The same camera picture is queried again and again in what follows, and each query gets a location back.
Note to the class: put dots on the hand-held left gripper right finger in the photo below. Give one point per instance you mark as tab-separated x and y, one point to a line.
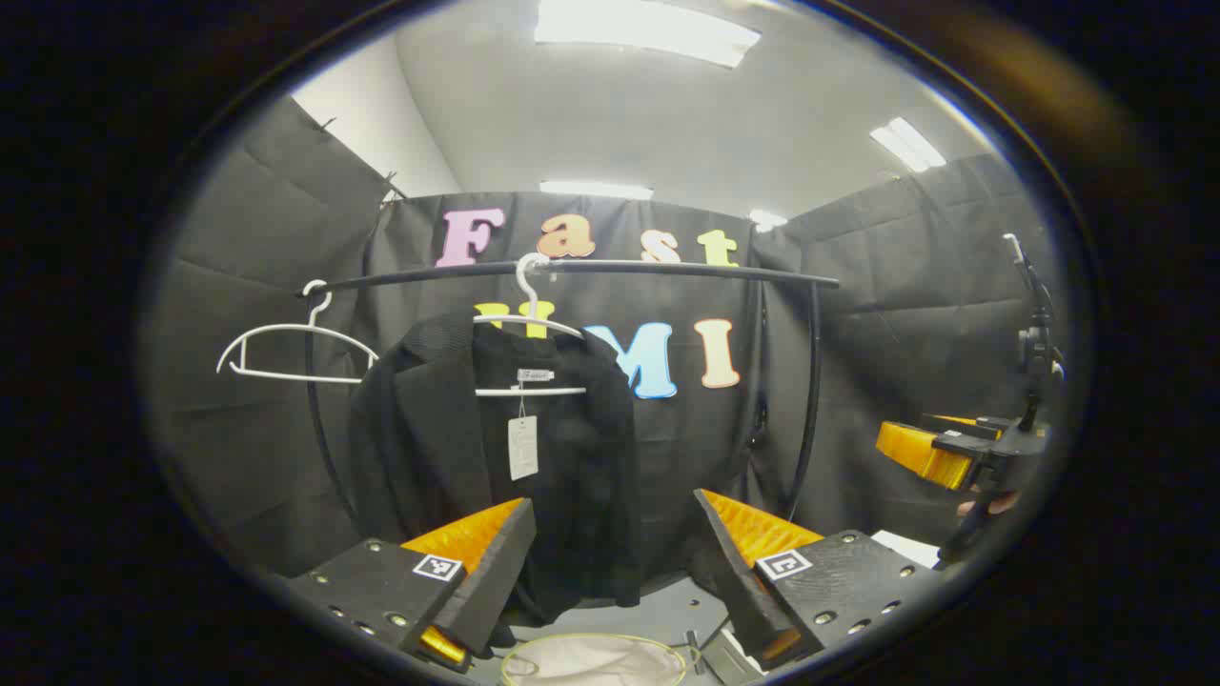
739	581

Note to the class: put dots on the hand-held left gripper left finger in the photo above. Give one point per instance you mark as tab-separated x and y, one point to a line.
496	581

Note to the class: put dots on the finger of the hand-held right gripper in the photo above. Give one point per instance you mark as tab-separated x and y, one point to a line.
972	425
920	455

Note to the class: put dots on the white laundry hamper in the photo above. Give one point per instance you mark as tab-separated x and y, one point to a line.
591	662

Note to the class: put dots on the black knit jacket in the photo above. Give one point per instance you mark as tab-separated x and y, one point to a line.
429	448

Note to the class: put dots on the white plastic hanger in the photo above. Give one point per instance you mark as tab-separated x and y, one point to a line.
286	327
530	292

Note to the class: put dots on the white box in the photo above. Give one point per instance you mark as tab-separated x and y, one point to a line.
722	657

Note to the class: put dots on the white sheet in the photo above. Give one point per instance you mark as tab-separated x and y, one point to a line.
905	548

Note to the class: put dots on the black backdrop cloth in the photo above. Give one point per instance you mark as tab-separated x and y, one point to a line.
858	314

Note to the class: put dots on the black metal garment rack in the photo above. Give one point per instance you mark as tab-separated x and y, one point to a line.
667	270

